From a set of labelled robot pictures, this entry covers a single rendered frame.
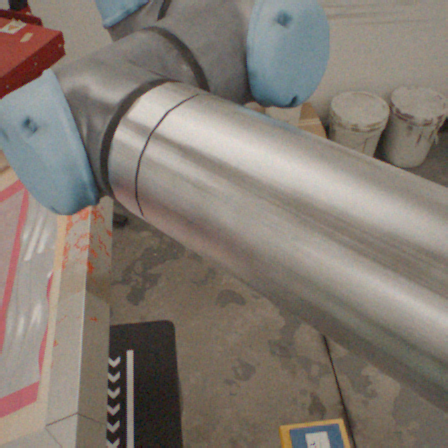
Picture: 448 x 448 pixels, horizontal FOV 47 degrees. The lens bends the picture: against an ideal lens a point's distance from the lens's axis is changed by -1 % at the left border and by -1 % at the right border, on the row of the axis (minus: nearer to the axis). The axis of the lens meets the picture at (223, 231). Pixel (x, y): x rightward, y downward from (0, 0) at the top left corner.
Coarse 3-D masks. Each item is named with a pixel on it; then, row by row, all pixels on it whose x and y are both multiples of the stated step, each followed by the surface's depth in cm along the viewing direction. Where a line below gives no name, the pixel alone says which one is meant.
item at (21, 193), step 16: (0, 192) 83; (16, 192) 80; (0, 208) 80; (16, 208) 77; (0, 224) 77; (16, 224) 74; (0, 240) 74; (16, 240) 72; (0, 256) 72; (16, 256) 69; (0, 272) 69
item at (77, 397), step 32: (0, 160) 85; (96, 224) 58; (64, 256) 56; (96, 256) 56; (64, 288) 53; (96, 288) 53; (64, 320) 50; (96, 320) 51; (64, 352) 48; (96, 352) 49; (64, 384) 45; (96, 384) 47; (64, 416) 43; (96, 416) 45
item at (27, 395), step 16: (0, 288) 67; (48, 288) 61; (0, 304) 65; (48, 304) 59; (0, 320) 63; (0, 336) 61; (0, 352) 59; (32, 384) 53; (0, 400) 55; (16, 400) 53; (32, 400) 52; (0, 416) 53
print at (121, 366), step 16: (112, 352) 114; (128, 352) 114; (112, 368) 112; (128, 368) 112; (112, 384) 109; (128, 384) 109; (112, 400) 107; (128, 400) 107; (112, 416) 105; (128, 416) 105; (112, 432) 102; (128, 432) 102
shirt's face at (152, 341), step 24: (120, 336) 117; (144, 336) 117; (168, 336) 117; (144, 360) 113; (168, 360) 113; (144, 384) 109; (168, 384) 109; (144, 408) 106; (168, 408) 106; (144, 432) 102; (168, 432) 102
